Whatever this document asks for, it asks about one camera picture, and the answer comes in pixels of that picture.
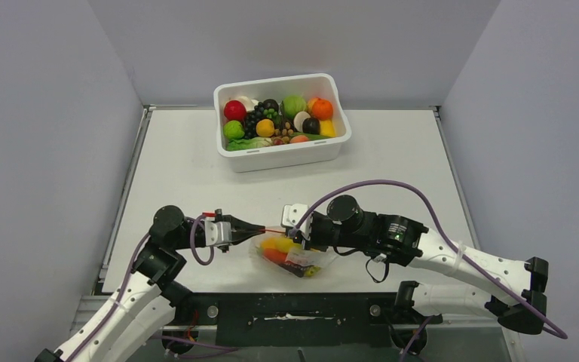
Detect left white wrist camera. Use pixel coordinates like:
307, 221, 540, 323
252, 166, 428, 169
204, 209, 232, 253

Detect brown toy nut cluster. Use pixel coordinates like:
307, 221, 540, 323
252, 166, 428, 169
274, 121, 295, 143

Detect yellow toy banana bunch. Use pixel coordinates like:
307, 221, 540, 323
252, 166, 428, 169
303, 266, 321, 278

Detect aluminium table frame rail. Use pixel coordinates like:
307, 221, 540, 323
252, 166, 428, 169
56, 105, 155, 361

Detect toy carrot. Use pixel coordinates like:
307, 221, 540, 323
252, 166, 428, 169
262, 248, 287, 265

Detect dark toy eggplant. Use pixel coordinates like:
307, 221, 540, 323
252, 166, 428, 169
302, 117, 321, 135

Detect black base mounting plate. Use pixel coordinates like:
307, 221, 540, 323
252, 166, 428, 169
163, 292, 429, 356

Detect green toy cabbage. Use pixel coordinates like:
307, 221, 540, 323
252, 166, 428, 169
282, 95, 307, 118

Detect single yellow toy banana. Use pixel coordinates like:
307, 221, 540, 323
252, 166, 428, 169
274, 238, 302, 253

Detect dark purple toy grapes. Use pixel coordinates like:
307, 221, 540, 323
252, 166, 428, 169
279, 262, 306, 278

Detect white toy mushroom slice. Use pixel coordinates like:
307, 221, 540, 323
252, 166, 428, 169
293, 111, 311, 133

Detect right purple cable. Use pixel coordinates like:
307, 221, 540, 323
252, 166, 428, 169
289, 180, 568, 341

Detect yellow toy lemon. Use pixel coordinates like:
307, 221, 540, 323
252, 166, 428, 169
256, 118, 276, 138

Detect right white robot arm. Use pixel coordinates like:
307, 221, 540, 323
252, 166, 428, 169
282, 195, 549, 335

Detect black toy grapes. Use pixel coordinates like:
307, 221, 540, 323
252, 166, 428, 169
244, 99, 280, 139

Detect green toy leaf vegetable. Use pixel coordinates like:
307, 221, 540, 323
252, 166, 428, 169
225, 137, 273, 152

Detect red toy apple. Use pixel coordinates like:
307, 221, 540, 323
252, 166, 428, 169
223, 100, 247, 122

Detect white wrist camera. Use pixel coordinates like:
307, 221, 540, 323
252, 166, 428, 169
280, 204, 312, 240
204, 209, 232, 253

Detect toy peach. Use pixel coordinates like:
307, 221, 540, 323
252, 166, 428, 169
289, 134, 310, 144

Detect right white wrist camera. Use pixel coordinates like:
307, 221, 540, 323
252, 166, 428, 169
280, 204, 312, 240

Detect white plastic food bin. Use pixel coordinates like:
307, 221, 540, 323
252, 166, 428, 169
213, 73, 352, 173

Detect orange toy tangerine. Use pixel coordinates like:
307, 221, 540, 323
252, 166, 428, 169
311, 98, 334, 120

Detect yellow toy fruit slice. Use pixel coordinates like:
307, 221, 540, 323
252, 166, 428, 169
320, 119, 336, 138

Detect white toy garlic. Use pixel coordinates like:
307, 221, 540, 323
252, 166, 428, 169
234, 96, 257, 112

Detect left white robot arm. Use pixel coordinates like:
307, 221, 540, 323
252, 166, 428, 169
36, 205, 265, 361

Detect clear orange-zip bag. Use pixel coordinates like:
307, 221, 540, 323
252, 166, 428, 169
248, 229, 338, 278

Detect yellow toy bell pepper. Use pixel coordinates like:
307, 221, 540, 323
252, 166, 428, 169
259, 238, 277, 250

